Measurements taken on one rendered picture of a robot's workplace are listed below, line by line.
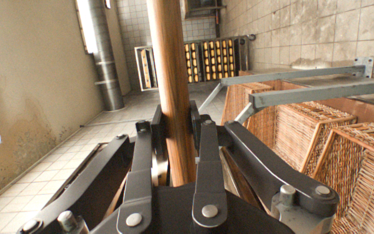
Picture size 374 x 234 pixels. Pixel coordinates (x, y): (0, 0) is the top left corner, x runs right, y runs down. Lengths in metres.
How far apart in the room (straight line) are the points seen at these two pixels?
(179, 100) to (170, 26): 0.07
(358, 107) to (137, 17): 5.07
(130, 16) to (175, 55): 5.26
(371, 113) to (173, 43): 0.72
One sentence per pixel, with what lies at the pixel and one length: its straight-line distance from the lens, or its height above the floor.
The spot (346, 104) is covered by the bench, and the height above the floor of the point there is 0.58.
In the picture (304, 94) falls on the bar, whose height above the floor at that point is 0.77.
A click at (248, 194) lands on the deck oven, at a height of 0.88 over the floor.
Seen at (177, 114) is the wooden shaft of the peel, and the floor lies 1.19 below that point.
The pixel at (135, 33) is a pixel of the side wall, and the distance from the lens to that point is 5.34.
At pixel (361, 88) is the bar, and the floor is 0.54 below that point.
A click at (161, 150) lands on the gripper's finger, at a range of 0.17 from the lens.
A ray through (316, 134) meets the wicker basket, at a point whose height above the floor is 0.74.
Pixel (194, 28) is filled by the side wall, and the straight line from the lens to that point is 5.26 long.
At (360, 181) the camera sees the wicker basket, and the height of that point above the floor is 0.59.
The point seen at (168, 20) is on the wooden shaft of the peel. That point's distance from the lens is 0.18.
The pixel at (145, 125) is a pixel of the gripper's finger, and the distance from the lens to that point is 0.16.
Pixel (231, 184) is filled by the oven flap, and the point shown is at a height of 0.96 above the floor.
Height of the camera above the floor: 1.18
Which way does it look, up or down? 1 degrees down
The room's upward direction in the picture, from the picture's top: 97 degrees counter-clockwise
